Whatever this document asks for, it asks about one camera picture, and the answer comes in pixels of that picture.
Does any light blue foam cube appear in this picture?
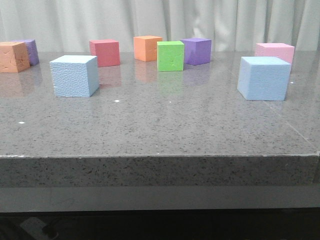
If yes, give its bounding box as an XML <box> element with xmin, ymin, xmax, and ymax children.
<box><xmin>237</xmin><ymin>56</ymin><xmax>291</xmax><ymax>101</ymax></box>
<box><xmin>49</xmin><ymin>55</ymin><xmax>100</xmax><ymax>97</ymax></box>

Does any green foam cube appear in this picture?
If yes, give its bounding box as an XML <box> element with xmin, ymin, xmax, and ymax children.
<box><xmin>157</xmin><ymin>41</ymin><xmax>185</xmax><ymax>72</ymax></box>

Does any smooth orange foam cube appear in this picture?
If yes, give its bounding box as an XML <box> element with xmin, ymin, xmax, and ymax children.
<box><xmin>133</xmin><ymin>35</ymin><xmax>163</xmax><ymax>62</ymax></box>

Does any purple foam cube centre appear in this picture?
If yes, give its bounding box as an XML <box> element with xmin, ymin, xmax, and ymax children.
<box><xmin>181</xmin><ymin>38</ymin><xmax>212</xmax><ymax>66</ymax></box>

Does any purple foam cube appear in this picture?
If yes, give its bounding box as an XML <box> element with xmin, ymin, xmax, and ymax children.
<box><xmin>14</xmin><ymin>39</ymin><xmax>40</xmax><ymax>66</ymax></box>
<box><xmin>181</xmin><ymin>38</ymin><xmax>212</xmax><ymax>66</ymax></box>

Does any red foam cube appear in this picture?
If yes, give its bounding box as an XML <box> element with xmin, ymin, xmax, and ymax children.
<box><xmin>89</xmin><ymin>39</ymin><xmax>120</xmax><ymax>67</ymax></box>

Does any white pleated curtain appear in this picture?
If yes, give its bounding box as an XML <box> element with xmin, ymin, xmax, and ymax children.
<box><xmin>0</xmin><ymin>0</ymin><xmax>320</xmax><ymax>52</ymax></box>

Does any pink foam cube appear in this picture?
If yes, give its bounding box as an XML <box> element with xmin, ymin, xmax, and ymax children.
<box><xmin>254</xmin><ymin>43</ymin><xmax>295</xmax><ymax>65</ymax></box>

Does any purple foam cube far left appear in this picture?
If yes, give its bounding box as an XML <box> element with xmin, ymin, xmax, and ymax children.
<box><xmin>14</xmin><ymin>39</ymin><xmax>40</xmax><ymax>66</ymax></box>

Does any dented orange foam cube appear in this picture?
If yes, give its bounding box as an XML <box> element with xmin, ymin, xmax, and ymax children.
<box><xmin>0</xmin><ymin>41</ymin><xmax>30</xmax><ymax>73</ymax></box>

